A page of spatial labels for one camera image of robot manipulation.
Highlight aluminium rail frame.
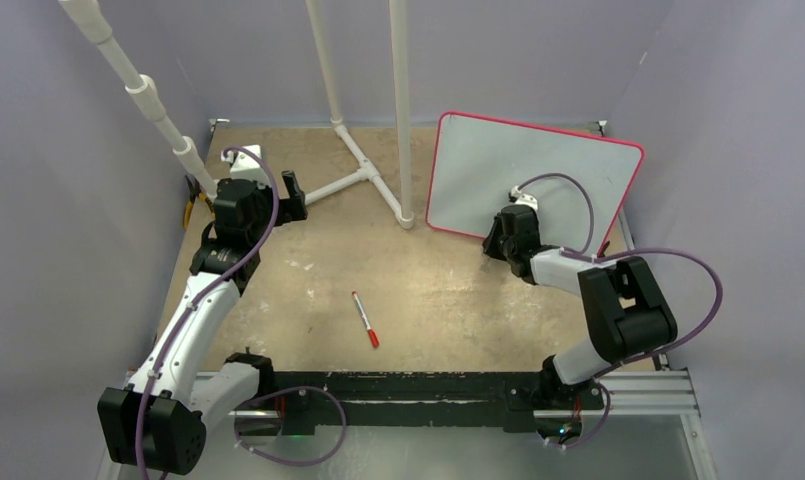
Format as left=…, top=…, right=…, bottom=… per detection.
left=99, top=367, right=716, bottom=479

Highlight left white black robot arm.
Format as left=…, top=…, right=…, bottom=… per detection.
left=97, top=170, right=307, bottom=475

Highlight white red marker pen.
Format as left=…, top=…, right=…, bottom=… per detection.
left=351, top=291, right=374, bottom=332

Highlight yellow black pliers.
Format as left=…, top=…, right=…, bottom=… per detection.
left=182, top=175, right=215, bottom=230

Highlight white PVC pipe frame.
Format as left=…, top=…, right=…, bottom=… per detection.
left=58, top=0, right=417, bottom=231

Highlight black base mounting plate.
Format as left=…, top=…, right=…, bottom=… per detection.
left=261, top=371, right=605, bottom=435

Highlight red marker cap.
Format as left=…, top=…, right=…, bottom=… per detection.
left=367, top=330, right=380, bottom=349

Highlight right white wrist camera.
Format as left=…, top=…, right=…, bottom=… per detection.
left=508, top=185, right=538, bottom=211

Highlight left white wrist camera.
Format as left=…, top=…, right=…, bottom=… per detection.
left=222, top=152, right=268, bottom=184

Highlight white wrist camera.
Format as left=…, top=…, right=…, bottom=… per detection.
left=508, top=185, right=538, bottom=211
left=222, top=152, right=268, bottom=184

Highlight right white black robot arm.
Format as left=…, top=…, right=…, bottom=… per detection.
left=482, top=204, right=678, bottom=407

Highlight purple cable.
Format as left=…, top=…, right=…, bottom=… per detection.
left=515, top=172, right=725, bottom=452
left=134, top=146, right=348, bottom=480

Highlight pink framed whiteboard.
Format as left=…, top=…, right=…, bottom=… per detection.
left=426, top=111, right=645, bottom=254

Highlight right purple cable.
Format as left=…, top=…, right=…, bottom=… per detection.
left=515, top=172, right=725, bottom=452

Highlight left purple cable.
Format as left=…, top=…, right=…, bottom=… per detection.
left=134, top=146, right=348, bottom=480

